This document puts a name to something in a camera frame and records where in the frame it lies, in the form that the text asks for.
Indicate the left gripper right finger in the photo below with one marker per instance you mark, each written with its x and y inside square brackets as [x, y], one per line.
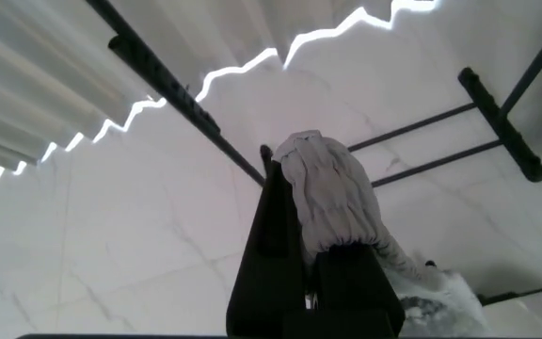
[355, 292]

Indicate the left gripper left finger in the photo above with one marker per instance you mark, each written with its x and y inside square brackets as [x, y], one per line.
[271, 273]

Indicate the pale grey shorts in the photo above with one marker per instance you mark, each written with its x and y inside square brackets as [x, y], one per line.
[332, 198]

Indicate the black clothes rack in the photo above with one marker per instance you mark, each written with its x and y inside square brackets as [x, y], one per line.
[167, 85]

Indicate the white curtain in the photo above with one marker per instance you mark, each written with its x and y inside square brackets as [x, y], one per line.
[40, 70]

